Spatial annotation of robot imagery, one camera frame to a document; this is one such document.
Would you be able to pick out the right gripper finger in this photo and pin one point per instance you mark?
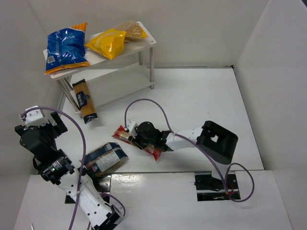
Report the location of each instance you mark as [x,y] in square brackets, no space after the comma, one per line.
[150,144]
[137,143]

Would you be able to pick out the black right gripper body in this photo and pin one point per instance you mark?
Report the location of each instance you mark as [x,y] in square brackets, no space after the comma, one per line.
[137,140]

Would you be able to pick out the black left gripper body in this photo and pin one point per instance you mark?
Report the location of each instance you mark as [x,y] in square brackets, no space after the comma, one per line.
[44,127]

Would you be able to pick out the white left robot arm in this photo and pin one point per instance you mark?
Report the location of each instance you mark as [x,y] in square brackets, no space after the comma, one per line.
[53,165]

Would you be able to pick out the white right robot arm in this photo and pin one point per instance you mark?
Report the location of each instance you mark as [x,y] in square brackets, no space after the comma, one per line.
[214,141]

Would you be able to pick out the dark blue pasta bag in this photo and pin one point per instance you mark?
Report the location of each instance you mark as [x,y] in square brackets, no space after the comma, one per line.
[105,160]

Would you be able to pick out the white two-tier metal shelf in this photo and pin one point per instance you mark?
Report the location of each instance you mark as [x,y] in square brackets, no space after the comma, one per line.
[108,84]

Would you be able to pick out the clear bag of pasta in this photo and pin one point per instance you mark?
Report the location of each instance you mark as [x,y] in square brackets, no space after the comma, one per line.
[133,30]

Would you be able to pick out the blue label spaghetti pack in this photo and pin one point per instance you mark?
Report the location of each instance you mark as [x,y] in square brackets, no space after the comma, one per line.
[85,101]

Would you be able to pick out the blue orange snack bag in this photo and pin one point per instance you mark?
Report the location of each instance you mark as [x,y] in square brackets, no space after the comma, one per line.
[65,49]

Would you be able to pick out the yellow snack bag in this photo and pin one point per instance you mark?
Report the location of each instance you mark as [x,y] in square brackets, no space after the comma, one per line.
[108,44]

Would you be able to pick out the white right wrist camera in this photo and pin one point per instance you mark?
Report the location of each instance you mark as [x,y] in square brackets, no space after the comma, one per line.
[131,127]

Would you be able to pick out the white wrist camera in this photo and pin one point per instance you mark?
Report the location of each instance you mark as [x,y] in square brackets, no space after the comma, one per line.
[34,118]
[131,127]

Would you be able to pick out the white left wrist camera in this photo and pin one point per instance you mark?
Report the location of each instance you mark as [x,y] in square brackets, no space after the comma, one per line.
[34,118]

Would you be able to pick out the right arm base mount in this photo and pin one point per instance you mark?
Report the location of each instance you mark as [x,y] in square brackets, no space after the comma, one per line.
[211,189]

